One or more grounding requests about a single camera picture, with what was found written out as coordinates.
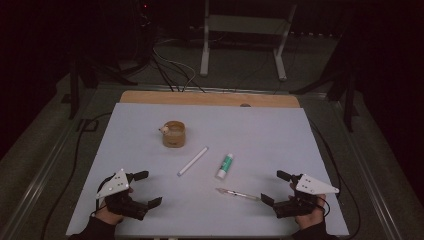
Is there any white cable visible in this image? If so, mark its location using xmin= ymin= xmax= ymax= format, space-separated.
xmin=152 ymin=48 xmax=198 ymax=92

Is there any black tripod stand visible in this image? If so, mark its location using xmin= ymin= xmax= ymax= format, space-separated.
xmin=68 ymin=56 xmax=139 ymax=120
xmin=289 ymin=33 xmax=361 ymax=133

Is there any person's right hand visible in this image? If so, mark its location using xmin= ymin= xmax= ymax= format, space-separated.
xmin=294 ymin=196 xmax=328 ymax=231

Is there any white table mat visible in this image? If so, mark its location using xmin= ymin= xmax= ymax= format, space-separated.
xmin=65 ymin=102 xmax=350 ymax=238

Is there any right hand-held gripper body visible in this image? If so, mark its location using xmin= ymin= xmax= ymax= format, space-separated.
xmin=272 ymin=173 xmax=340 ymax=220

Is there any person's left hand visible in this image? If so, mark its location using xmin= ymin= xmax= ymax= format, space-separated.
xmin=94 ymin=195 xmax=126 ymax=226

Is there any long black floor cable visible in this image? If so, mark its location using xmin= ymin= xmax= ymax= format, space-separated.
xmin=308 ymin=118 xmax=363 ymax=240
xmin=39 ymin=112 xmax=113 ymax=240

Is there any black floor bracket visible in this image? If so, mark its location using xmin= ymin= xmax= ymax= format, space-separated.
xmin=76 ymin=118 xmax=100 ymax=133

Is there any transparent pen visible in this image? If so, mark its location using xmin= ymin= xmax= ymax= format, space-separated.
xmin=214 ymin=187 xmax=263 ymax=202

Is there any grey metal rail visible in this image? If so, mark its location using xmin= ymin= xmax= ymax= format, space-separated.
xmin=96 ymin=83 xmax=329 ymax=99
xmin=0 ymin=87 xmax=101 ymax=240
xmin=328 ymin=96 xmax=406 ymax=240

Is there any white metal stand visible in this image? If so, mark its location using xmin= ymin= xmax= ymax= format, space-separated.
xmin=199 ymin=0 xmax=298 ymax=82

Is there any wooden pen holder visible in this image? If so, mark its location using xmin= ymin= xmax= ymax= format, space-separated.
xmin=159 ymin=120 xmax=186 ymax=149

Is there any black cable bundle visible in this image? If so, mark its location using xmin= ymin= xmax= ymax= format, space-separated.
xmin=149 ymin=53 xmax=207 ymax=94

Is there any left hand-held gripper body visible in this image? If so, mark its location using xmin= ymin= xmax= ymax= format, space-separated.
xmin=95 ymin=168 xmax=151 ymax=222

